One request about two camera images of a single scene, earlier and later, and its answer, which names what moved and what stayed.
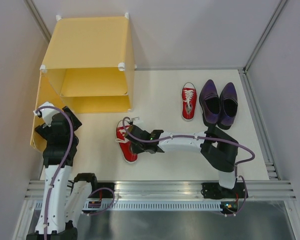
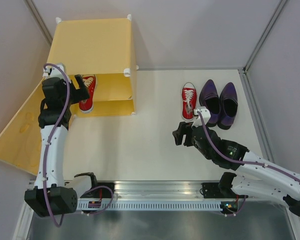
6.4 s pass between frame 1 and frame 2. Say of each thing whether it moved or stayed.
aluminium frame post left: stayed
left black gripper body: moved
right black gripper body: moved
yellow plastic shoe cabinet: moved
